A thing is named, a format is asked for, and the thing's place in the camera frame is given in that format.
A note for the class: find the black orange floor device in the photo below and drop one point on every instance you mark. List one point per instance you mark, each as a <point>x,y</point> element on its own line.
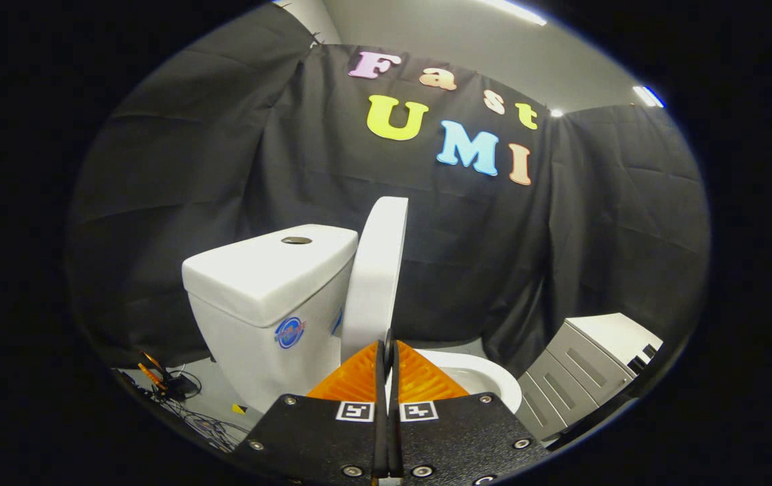
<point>177,386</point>

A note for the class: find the white toilet lid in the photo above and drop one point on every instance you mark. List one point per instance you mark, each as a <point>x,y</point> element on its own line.
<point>376,270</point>

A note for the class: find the grey drawer cabinet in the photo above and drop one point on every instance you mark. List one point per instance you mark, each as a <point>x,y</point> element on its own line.
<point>582,364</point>

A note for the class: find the chrome flush button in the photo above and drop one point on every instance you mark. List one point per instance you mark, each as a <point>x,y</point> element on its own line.
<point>296,239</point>

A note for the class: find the long strip ceiling light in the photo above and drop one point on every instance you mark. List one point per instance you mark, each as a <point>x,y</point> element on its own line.
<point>514,11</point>

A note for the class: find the white toilet tank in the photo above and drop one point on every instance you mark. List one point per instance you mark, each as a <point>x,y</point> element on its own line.
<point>258,283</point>

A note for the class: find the small rectangular ceiling light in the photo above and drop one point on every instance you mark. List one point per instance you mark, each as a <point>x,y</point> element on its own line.
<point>648,96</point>

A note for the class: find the yellow black floor tape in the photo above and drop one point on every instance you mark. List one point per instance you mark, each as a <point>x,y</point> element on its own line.
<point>239,408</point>

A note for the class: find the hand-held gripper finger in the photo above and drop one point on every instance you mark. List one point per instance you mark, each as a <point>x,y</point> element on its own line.
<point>380,378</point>
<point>394,378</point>

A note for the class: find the black backdrop cloth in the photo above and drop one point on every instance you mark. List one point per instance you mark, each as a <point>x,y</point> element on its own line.
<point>494,256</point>

